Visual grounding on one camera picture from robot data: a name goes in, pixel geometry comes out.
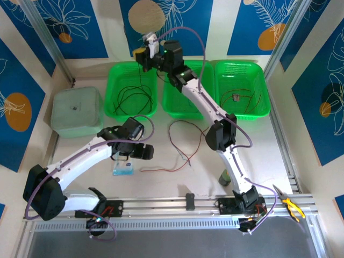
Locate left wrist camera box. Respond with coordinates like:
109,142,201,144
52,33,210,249
122,117,145,140

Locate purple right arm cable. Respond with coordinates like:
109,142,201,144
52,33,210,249
157,26,278,236

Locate aluminium rail frame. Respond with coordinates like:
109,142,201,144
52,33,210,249
23,193,320,223

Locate small black circuit board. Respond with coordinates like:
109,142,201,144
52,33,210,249
85,216,110,230
238,217,259,232

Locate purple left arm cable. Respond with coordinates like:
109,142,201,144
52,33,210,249
24,114,155,241

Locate black clamp block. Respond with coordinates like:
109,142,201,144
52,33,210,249
185,192,196,211

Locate aluminium corner post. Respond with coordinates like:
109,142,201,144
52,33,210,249
263,0,317,78
20,0,77,84

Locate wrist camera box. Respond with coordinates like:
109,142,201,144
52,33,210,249
122,117,145,140
143,32,159,59

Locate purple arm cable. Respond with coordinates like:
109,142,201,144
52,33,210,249
157,26,278,236
24,114,155,241

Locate yellow handled pliers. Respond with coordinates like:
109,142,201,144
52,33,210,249
273,184,307,223

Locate green plastic mesh basket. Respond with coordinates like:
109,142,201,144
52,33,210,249
162,60,216,120
214,60,271,119
104,62,159,119

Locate pale green lidded box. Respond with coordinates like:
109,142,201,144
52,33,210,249
50,86,105,139

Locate blue white snack packet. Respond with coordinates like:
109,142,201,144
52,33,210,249
112,153,134,177

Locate thin red wire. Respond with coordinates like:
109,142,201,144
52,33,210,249
245,91,263,114
220,89,252,107
168,120,206,160
141,154,193,173

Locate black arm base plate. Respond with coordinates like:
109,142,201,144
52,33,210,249
74,200,124,218
218,197,268,216

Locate small dark green can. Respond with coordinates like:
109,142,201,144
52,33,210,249
218,169,231,187

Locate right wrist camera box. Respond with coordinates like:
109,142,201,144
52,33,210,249
143,32,159,59

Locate slotted grey cable duct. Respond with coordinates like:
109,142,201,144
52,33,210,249
33,218,242,233

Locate thin black wire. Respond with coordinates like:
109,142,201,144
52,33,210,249
117,91,154,112
138,62,156,110
112,85,155,115

